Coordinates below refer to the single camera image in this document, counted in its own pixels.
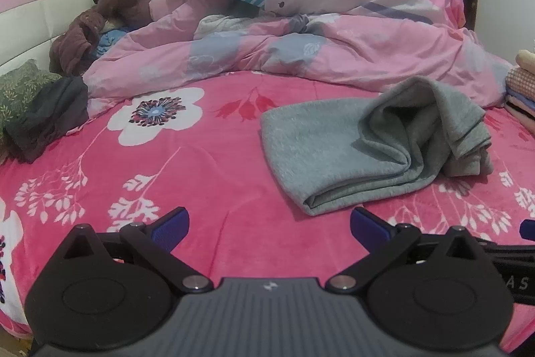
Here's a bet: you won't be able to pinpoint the pink flower-print blanket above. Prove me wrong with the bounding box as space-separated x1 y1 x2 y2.
0 68 535 353

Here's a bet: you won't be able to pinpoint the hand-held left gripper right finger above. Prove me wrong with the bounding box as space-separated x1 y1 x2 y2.
326 207 482 294

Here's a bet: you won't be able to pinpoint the white knit garment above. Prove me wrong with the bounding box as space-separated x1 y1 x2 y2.
194 14 251 40

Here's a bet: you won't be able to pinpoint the stack of folded clothes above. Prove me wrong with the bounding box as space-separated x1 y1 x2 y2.
504 50 535 132

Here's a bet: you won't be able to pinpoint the maroon jacket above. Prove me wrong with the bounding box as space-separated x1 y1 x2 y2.
49 10 109 77

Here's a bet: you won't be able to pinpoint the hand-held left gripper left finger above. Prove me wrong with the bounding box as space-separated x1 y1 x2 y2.
56 207 214 295

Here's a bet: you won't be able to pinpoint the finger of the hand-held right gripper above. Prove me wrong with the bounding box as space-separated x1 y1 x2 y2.
519 219 535 243

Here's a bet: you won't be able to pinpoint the pink floral quilt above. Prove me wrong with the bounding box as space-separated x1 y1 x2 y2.
81 0 513 119

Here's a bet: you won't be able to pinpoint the light blue pillow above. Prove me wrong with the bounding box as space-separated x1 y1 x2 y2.
97 28 130 57

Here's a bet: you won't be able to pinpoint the grey pants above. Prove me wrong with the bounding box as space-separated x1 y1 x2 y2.
260 76 494 216

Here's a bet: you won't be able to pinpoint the dark grey garment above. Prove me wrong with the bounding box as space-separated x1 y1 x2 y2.
4 76 90 164

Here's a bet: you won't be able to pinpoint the green leaf-print pillow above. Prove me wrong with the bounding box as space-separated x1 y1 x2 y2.
0 60 63 132

